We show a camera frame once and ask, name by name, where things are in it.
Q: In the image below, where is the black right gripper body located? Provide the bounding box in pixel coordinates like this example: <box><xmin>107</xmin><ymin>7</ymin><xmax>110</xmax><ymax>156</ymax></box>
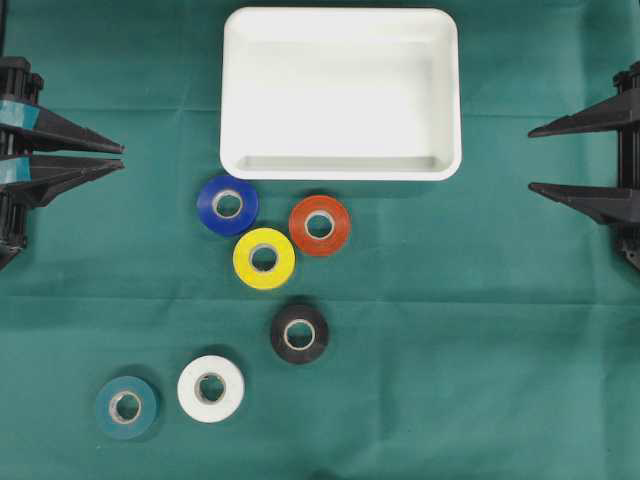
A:
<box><xmin>614</xmin><ymin>61</ymin><xmax>639</xmax><ymax>269</ymax></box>

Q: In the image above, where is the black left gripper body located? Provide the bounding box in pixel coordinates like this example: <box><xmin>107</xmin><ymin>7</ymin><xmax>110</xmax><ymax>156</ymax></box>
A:
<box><xmin>1</xmin><ymin>56</ymin><xmax>44</xmax><ymax>267</ymax></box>

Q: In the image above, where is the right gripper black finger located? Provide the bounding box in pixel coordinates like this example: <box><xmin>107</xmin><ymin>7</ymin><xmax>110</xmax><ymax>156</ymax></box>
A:
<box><xmin>528</xmin><ymin>182</ymin><xmax>639</xmax><ymax>226</ymax></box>
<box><xmin>528</xmin><ymin>88</ymin><xmax>639</xmax><ymax>138</ymax></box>

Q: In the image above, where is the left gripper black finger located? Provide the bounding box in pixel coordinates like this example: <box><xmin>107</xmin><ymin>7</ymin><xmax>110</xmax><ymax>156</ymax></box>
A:
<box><xmin>1</xmin><ymin>155</ymin><xmax>124</xmax><ymax>207</ymax></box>
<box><xmin>1</xmin><ymin>99</ymin><xmax>124</xmax><ymax>154</ymax></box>

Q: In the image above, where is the blue tape roll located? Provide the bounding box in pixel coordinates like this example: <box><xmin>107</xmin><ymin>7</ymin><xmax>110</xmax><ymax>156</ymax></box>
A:
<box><xmin>196</xmin><ymin>175</ymin><xmax>259</xmax><ymax>237</ymax></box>

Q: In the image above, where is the yellow tape roll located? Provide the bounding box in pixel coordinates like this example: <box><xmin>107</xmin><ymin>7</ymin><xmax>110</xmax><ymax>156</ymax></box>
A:
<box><xmin>232</xmin><ymin>227</ymin><xmax>296</xmax><ymax>290</ymax></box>

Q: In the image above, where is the white tape roll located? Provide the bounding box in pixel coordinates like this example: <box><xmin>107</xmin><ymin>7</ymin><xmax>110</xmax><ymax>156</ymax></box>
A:
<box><xmin>177</xmin><ymin>355</ymin><xmax>245</xmax><ymax>423</ymax></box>

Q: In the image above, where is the black tape roll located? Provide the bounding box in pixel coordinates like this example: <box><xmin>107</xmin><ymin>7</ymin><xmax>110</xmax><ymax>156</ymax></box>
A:
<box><xmin>271</xmin><ymin>304</ymin><xmax>329</xmax><ymax>365</ymax></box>

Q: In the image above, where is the teal tape roll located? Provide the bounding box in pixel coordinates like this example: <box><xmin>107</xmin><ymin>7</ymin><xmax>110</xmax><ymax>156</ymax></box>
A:
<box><xmin>95</xmin><ymin>376</ymin><xmax>159</xmax><ymax>440</ymax></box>

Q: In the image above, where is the white rectangular plastic case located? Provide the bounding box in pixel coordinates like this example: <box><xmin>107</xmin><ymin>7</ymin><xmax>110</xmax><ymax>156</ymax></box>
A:
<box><xmin>219</xmin><ymin>7</ymin><xmax>463</xmax><ymax>181</ymax></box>

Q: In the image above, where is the red tape roll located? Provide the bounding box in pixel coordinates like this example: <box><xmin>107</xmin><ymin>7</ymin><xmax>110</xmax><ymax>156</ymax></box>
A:
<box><xmin>288</xmin><ymin>195</ymin><xmax>351</xmax><ymax>256</ymax></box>

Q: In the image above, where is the green table cloth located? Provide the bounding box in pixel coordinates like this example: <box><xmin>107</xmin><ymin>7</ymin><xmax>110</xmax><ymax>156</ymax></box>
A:
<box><xmin>1</xmin><ymin>1</ymin><xmax>639</xmax><ymax>479</ymax></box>

